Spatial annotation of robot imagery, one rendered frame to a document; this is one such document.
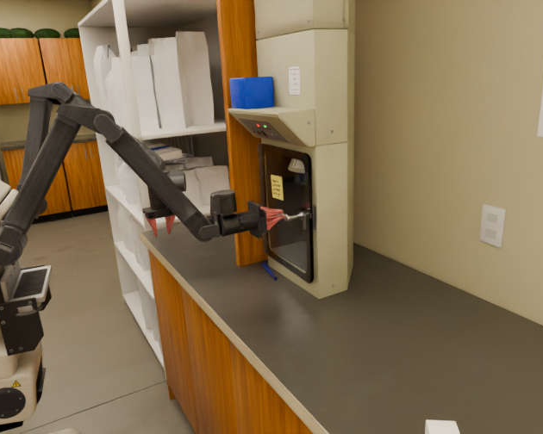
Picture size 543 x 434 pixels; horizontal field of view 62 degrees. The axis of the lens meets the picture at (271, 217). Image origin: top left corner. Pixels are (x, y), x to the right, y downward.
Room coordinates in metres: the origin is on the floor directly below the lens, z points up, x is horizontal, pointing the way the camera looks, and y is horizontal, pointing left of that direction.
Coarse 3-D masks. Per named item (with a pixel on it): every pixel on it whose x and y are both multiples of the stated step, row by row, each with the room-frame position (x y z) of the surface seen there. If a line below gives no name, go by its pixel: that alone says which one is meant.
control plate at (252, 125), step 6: (240, 120) 1.44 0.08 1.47; (246, 120) 1.40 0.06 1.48; (252, 126) 1.41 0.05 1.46; (258, 126) 1.37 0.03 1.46; (270, 126) 1.29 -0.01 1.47; (264, 132) 1.38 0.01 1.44; (270, 132) 1.34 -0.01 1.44; (276, 132) 1.30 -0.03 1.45; (270, 138) 1.39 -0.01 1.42; (276, 138) 1.35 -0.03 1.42; (282, 138) 1.31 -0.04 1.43
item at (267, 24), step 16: (256, 0) 1.50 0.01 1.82; (272, 0) 1.41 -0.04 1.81; (288, 0) 1.34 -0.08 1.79; (304, 0) 1.27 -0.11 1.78; (320, 0) 1.25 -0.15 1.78; (336, 0) 1.28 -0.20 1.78; (352, 0) 1.41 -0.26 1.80; (256, 16) 1.51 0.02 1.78; (272, 16) 1.42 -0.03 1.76; (288, 16) 1.34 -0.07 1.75; (304, 16) 1.27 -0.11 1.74; (320, 16) 1.25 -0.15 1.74; (336, 16) 1.28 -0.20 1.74; (352, 16) 1.41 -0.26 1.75; (256, 32) 1.51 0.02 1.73; (272, 32) 1.42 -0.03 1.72; (288, 32) 1.35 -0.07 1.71; (352, 32) 1.43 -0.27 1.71
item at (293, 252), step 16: (272, 160) 1.42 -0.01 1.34; (288, 160) 1.33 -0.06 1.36; (304, 160) 1.25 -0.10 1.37; (288, 176) 1.34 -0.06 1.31; (304, 176) 1.25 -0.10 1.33; (288, 192) 1.34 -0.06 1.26; (304, 192) 1.25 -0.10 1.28; (272, 208) 1.44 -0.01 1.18; (288, 208) 1.34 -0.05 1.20; (304, 208) 1.25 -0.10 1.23; (288, 224) 1.35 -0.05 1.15; (304, 224) 1.26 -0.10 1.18; (272, 240) 1.45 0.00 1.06; (288, 240) 1.35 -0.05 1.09; (304, 240) 1.26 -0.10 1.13; (272, 256) 1.46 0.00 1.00; (288, 256) 1.35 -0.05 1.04; (304, 256) 1.26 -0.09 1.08; (304, 272) 1.26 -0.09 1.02
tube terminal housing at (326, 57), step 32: (320, 32) 1.25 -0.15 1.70; (288, 64) 1.35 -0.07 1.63; (320, 64) 1.25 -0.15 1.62; (352, 64) 1.40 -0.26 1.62; (288, 96) 1.36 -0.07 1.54; (320, 96) 1.25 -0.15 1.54; (352, 96) 1.41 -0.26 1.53; (320, 128) 1.24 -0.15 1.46; (352, 128) 1.41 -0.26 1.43; (320, 160) 1.24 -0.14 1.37; (352, 160) 1.42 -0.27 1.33; (320, 192) 1.24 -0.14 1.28; (352, 192) 1.42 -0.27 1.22; (320, 224) 1.24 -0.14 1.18; (352, 224) 1.43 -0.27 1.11; (320, 256) 1.24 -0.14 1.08; (352, 256) 1.43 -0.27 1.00; (320, 288) 1.24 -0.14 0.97
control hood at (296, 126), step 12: (228, 108) 1.46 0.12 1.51; (240, 108) 1.40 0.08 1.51; (252, 108) 1.38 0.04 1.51; (264, 108) 1.35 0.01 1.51; (276, 108) 1.32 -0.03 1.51; (288, 108) 1.30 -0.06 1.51; (300, 108) 1.27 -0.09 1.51; (252, 120) 1.36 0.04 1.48; (264, 120) 1.29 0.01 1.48; (276, 120) 1.22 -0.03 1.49; (288, 120) 1.20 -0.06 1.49; (300, 120) 1.21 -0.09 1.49; (312, 120) 1.23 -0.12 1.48; (252, 132) 1.47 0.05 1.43; (288, 132) 1.23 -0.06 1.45; (300, 132) 1.21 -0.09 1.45; (312, 132) 1.23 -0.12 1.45; (300, 144) 1.25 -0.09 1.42; (312, 144) 1.23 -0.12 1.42
